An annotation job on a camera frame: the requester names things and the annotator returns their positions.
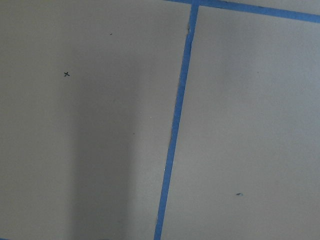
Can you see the long blue tape strip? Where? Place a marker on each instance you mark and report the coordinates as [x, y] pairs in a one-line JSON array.
[[176, 119]]

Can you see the crossing blue tape strip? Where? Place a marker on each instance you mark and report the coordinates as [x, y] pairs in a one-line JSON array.
[[260, 10]]

